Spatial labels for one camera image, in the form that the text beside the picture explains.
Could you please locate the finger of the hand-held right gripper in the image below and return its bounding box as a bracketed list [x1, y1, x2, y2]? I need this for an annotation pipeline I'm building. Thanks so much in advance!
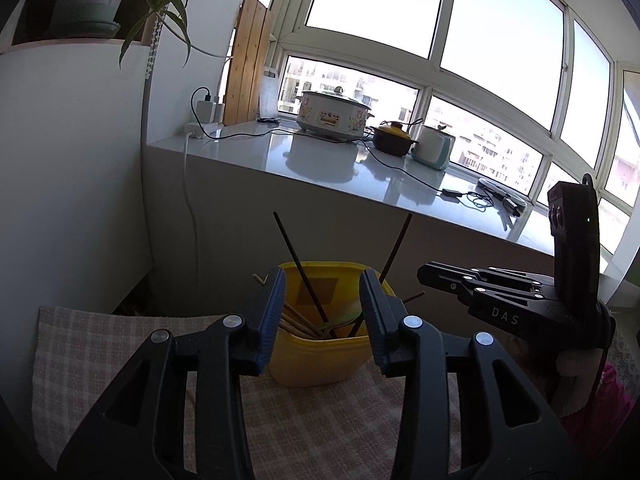
[416, 261, 557, 304]

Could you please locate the wooden slat board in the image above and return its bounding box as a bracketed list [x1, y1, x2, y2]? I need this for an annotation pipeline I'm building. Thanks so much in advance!
[221, 0, 277, 127]

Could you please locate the white power strip cable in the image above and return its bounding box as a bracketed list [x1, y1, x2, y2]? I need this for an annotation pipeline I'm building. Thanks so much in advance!
[181, 132, 201, 286]

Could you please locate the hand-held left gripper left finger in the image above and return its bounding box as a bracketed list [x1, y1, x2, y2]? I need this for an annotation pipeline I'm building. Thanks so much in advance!
[57, 266, 287, 480]

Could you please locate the black handheld tool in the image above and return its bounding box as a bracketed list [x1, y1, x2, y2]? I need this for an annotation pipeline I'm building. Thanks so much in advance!
[476, 176, 527, 218]

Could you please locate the grey windowsill counter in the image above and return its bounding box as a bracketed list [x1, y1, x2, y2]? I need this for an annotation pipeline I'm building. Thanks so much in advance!
[145, 117, 616, 311]

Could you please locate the black power cable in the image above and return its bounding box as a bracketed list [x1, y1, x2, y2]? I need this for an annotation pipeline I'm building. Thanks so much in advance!
[257, 117, 501, 211]

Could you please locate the pink checked cloth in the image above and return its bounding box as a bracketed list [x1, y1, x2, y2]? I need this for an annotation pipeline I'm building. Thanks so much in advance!
[31, 304, 463, 478]

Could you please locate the potted spider plant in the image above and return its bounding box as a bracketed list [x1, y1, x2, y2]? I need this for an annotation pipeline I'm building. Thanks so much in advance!
[30, 0, 233, 68]

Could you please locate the white window frame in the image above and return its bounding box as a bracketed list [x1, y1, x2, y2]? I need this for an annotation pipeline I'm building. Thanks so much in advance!
[220, 0, 640, 281]

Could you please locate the white plastic jug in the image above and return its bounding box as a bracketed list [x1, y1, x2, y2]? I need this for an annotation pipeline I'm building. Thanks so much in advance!
[257, 65, 282, 122]

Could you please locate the white bead string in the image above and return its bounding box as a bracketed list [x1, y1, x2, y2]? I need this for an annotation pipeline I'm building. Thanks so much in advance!
[141, 7, 166, 81]

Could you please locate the yellow plastic container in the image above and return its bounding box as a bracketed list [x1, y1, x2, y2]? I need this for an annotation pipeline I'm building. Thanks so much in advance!
[267, 260, 401, 388]

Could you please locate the green plastic spoon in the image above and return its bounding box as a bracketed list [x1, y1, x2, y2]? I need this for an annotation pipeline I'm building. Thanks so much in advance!
[317, 310, 368, 339]

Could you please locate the person's right hand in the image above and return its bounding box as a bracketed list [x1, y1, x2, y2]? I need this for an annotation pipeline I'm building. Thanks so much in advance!
[552, 350, 604, 414]

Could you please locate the white cabinet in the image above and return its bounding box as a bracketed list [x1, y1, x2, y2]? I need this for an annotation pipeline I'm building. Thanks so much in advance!
[0, 40, 156, 321]

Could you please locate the white power strip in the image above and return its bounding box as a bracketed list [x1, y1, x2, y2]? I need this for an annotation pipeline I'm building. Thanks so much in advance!
[184, 119, 225, 141]

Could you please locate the black charger cable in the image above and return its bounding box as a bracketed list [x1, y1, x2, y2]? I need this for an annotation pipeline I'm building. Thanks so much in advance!
[191, 86, 213, 126]

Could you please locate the black chopstick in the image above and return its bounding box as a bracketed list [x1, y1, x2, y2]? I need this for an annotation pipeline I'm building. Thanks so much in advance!
[347, 212, 414, 339]
[272, 211, 331, 325]

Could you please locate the floral electric cooker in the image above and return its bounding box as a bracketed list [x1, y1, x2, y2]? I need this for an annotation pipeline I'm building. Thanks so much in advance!
[295, 86, 376, 143]

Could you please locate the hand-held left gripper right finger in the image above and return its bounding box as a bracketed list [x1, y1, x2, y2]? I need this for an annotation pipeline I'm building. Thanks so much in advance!
[359, 268, 571, 480]

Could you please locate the dark casserole pot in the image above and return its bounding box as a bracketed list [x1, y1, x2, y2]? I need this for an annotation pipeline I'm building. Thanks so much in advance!
[373, 120, 419, 157]

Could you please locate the light blue electric kettle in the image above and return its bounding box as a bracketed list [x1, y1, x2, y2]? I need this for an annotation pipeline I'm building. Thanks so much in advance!
[411, 122, 458, 171]

